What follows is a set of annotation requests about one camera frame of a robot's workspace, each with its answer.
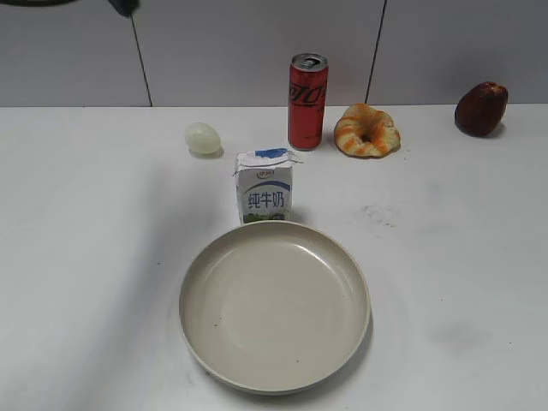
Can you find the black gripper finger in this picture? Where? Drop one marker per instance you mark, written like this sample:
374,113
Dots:
125,7

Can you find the white blue milk carton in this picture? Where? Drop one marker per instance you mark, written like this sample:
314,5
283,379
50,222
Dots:
264,184

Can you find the beige round plate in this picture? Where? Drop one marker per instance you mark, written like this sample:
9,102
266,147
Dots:
274,307

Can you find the white egg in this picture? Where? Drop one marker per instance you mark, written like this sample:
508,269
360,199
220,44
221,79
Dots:
202,139

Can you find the red cola can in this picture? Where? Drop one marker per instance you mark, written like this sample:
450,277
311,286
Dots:
308,78

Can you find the dark red fruit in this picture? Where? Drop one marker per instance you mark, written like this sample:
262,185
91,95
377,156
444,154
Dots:
481,109

